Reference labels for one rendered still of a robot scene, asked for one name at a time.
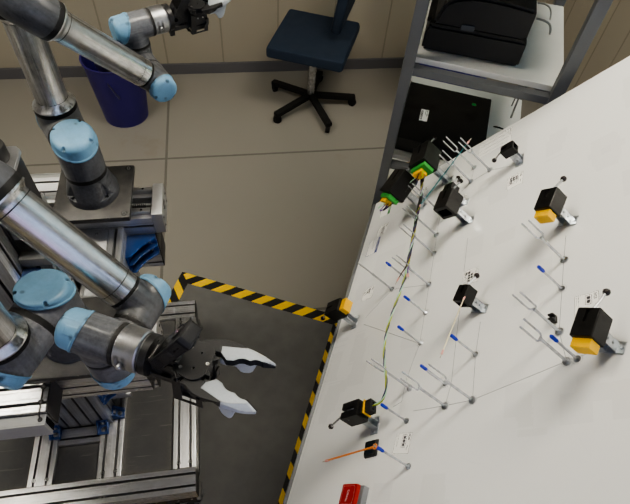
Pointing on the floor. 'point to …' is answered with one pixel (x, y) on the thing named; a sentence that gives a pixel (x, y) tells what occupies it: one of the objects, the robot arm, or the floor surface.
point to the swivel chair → (314, 53)
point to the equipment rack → (552, 54)
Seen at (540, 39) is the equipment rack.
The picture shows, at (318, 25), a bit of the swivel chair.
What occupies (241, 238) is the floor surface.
